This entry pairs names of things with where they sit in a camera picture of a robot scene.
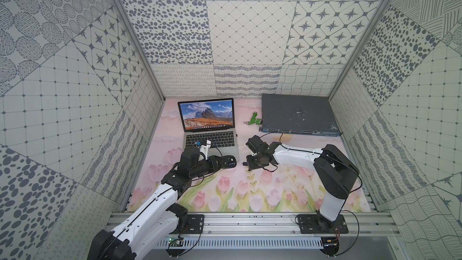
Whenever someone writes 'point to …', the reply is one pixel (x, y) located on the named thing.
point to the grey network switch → (309, 114)
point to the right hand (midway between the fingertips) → (252, 165)
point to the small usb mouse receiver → (236, 135)
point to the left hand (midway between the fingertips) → (222, 155)
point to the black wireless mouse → (228, 162)
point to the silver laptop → (212, 120)
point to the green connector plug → (258, 121)
